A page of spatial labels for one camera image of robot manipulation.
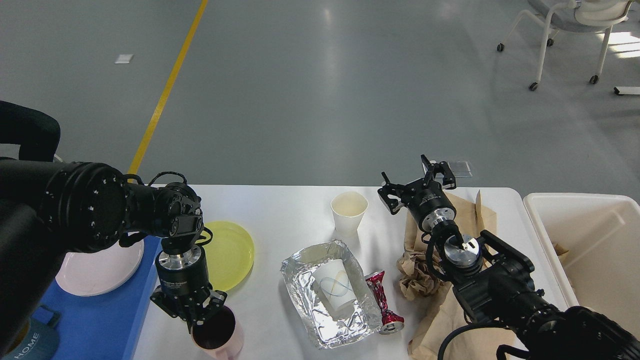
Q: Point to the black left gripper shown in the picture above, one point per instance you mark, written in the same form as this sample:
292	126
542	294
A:
184	289

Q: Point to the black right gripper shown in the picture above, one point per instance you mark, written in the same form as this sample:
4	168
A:
426	200

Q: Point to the pink mug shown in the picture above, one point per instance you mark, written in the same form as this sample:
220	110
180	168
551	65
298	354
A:
221	337

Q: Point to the yellow plastic plate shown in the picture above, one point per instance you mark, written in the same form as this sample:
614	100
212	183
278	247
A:
229	256

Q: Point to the teal home mug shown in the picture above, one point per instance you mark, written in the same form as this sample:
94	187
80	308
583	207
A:
37	340

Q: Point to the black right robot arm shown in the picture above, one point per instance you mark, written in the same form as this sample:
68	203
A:
492	282

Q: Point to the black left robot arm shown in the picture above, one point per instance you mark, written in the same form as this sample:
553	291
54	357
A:
50	209

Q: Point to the transparent floor plate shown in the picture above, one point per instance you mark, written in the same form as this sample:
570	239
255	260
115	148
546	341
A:
460	169

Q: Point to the white paper cup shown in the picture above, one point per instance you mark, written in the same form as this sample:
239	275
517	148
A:
348	210

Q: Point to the crumpled brown paper ball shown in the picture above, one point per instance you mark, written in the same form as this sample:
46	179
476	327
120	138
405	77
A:
416	280

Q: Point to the blue plastic tray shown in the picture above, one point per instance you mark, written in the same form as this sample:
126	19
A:
106	326

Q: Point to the pink plate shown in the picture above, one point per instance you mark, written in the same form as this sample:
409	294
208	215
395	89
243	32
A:
94	274

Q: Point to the aluminium foil tray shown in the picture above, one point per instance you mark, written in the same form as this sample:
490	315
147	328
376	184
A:
327	328

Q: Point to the brown paper bag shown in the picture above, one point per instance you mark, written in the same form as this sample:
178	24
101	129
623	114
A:
443	312

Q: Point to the crushed red can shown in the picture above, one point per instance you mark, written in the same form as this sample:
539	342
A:
391	322

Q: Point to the white plastic bin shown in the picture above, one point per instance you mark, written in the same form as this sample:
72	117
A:
592	242

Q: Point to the white bar on floor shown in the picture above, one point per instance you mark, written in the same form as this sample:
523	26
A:
627	90

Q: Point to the white rolling chair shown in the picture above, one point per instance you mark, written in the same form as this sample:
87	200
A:
574	17

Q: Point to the white floor label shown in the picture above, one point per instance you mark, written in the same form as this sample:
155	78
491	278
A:
122	59

